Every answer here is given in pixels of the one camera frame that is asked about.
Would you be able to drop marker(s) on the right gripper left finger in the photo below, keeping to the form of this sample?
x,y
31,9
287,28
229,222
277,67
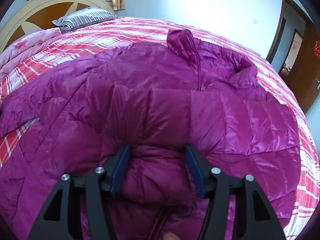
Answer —
x,y
90,194

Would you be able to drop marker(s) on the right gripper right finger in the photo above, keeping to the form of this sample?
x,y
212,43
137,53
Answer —
x,y
254,216

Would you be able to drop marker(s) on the magenta quilted down jacket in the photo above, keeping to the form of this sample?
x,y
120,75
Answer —
x,y
158,98

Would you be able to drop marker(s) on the person's left hand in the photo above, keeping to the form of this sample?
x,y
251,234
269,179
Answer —
x,y
170,236

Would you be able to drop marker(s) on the brown wooden door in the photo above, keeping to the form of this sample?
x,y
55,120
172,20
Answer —
x,y
302,78

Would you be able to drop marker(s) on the pink floral folded quilt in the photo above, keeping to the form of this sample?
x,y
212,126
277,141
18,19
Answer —
x,y
25,47

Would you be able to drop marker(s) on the red double happiness decoration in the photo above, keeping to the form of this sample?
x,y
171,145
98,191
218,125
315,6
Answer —
x,y
316,49

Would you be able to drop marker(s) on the red plaid bed sheet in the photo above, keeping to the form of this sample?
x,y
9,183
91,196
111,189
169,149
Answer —
x,y
126,30

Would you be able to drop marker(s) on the striped pillow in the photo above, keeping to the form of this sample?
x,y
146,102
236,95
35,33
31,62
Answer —
x,y
82,18

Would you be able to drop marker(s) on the cream and wood headboard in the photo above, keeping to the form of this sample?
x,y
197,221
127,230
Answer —
x,y
36,15

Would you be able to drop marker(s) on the silver door handle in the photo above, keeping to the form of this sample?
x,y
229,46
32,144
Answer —
x,y
318,84

